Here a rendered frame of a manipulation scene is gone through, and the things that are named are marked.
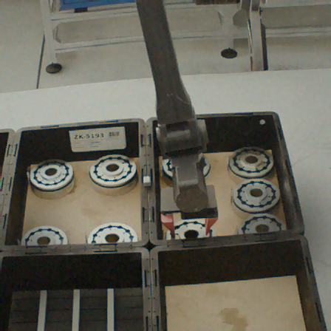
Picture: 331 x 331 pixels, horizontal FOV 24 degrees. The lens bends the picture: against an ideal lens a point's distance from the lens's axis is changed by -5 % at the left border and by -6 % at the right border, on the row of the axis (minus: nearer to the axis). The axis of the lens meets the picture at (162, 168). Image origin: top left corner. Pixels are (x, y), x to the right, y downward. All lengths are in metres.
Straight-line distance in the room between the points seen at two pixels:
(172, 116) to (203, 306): 0.37
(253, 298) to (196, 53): 2.38
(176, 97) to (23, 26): 2.87
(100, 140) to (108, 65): 1.94
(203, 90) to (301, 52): 1.59
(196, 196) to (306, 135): 0.77
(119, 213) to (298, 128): 0.65
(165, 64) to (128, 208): 0.46
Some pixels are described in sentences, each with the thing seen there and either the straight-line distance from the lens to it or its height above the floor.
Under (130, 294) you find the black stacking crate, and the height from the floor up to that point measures 0.83.
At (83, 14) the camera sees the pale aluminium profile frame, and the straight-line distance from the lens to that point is 3.61.
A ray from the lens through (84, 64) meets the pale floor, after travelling 3.79.
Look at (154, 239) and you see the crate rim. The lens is 1.52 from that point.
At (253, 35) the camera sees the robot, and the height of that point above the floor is 0.73.
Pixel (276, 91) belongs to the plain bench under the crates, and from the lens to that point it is 2.30.
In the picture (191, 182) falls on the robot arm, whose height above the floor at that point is 1.08.
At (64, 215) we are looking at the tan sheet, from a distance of 1.74.
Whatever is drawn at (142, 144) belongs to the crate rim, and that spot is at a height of 0.92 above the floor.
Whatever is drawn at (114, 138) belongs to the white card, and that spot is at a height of 0.89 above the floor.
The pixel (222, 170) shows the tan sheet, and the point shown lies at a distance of 1.82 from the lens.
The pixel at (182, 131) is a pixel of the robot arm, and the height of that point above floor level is 1.14.
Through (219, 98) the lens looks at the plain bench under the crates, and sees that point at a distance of 2.26.
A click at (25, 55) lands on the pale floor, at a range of 3.95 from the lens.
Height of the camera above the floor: 2.00
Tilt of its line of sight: 40 degrees down
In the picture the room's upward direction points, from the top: 4 degrees counter-clockwise
